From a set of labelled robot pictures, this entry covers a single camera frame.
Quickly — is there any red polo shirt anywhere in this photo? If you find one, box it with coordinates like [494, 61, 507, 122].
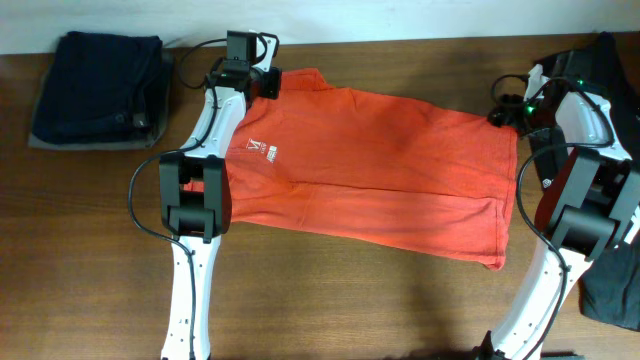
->
[226, 68, 517, 270]

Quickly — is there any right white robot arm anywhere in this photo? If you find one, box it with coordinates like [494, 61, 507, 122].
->
[471, 67, 639, 359]

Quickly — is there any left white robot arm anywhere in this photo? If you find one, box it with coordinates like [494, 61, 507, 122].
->
[159, 66, 282, 360]

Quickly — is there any folded grey garment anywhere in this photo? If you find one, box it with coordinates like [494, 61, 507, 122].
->
[27, 51, 175, 151]

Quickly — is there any folded navy blue garment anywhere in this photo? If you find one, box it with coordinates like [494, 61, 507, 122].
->
[31, 31, 165, 145]

